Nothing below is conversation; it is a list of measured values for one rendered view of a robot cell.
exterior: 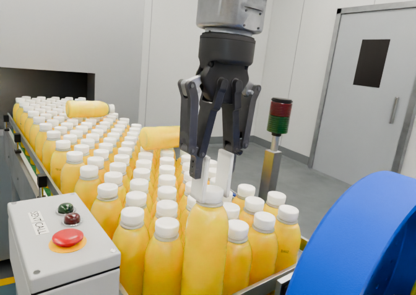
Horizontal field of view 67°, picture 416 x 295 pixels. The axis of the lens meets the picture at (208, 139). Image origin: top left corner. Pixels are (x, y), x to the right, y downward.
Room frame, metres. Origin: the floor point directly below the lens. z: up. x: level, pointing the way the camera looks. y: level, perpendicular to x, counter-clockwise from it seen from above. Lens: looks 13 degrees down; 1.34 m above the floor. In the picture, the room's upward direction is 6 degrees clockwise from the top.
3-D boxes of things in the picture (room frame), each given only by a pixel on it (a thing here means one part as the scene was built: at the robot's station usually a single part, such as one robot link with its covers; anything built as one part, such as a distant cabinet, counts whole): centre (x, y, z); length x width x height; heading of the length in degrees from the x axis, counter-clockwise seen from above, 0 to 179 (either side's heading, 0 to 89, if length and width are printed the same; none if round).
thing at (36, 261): (0.39, 0.19, 1.05); 0.20 x 0.10 x 0.10; 39
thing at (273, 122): (0.93, -0.20, 1.18); 0.06 x 0.06 x 0.05
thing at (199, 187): (0.43, 0.01, 1.18); 0.03 x 0.01 x 0.07; 39
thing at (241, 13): (0.44, -0.01, 1.40); 0.09 x 0.09 x 0.06
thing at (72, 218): (0.40, 0.18, 1.11); 0.02 x 0.02 x 0.01
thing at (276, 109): (0.93, -0.20, 1.23); 0.06 x 0.06 x 0.04
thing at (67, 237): (0.35, 0.16, 1.11); 0.04 x 0.04 x 0.01
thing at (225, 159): (0.46, -0.03, 1.18); 0.03 x 0.01 x 0.07; 39
